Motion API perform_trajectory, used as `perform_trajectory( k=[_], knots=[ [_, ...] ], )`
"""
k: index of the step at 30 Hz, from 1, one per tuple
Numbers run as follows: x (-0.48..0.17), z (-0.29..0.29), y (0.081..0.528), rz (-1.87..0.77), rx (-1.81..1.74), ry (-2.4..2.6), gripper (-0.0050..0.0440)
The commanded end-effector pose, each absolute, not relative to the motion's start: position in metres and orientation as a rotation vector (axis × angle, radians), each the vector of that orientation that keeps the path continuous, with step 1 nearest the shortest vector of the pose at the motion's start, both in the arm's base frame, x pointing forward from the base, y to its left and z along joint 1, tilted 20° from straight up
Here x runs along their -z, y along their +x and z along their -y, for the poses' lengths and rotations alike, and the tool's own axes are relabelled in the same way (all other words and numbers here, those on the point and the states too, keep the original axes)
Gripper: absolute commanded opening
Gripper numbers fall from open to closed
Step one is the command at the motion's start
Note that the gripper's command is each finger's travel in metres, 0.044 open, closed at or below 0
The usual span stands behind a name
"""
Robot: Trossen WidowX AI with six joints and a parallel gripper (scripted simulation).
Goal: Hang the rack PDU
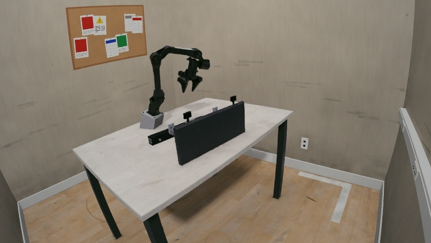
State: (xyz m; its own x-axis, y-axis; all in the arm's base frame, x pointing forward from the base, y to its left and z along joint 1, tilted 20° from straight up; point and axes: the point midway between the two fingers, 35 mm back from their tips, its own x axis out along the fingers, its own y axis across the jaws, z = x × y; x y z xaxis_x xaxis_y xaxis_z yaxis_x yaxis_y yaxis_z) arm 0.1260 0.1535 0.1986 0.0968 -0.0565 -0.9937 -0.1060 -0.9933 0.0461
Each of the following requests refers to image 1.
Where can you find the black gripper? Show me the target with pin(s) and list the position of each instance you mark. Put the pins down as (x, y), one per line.
(191, 75)

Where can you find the black rectangular panel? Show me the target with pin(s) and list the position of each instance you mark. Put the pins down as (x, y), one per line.
(203, 134)

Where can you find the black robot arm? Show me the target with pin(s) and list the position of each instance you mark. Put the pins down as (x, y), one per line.
(155, 58)

